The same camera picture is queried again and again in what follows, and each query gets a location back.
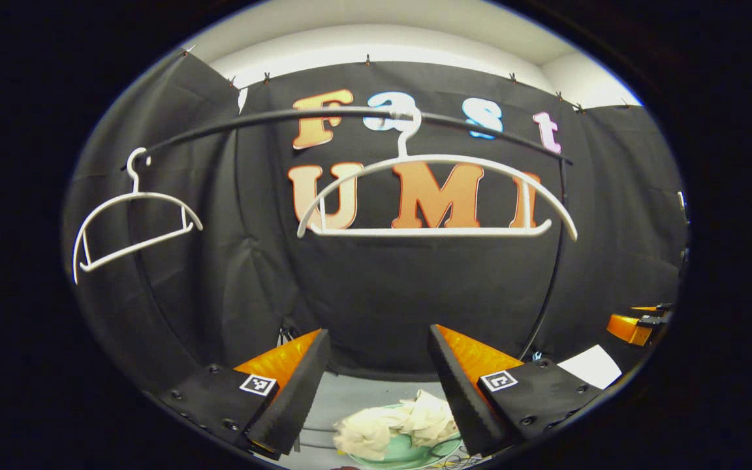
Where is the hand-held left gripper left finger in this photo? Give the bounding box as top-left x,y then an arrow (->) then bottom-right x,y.
148,328 -> 332,458

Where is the white paper sheet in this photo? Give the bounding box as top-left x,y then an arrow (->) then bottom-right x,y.
557,345 -> 623,390

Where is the large white plastic hanger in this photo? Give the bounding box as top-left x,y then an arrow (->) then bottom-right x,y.
296,108 -> 579,242

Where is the green laundry hamper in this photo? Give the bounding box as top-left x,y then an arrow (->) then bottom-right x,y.
343,405 -> 465,469

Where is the small white plastic hanger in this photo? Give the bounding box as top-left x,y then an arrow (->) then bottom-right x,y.
72,148 -> 204,285

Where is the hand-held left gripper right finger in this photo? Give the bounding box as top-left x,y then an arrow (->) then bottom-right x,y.
428,324 -> 608,458

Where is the row of black cloth clips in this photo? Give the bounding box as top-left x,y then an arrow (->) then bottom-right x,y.
183,44 -> 631,112

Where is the black clothes rail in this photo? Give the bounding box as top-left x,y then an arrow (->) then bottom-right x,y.
121,108 -> 574,360

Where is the cream shirt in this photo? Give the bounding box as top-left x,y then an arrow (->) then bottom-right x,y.
334,390 -> 460,461

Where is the black backdrop cloth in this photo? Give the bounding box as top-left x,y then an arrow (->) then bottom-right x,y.
63,49 -> 689,392

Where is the black cable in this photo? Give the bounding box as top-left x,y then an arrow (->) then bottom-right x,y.
428,439 -> 481,469

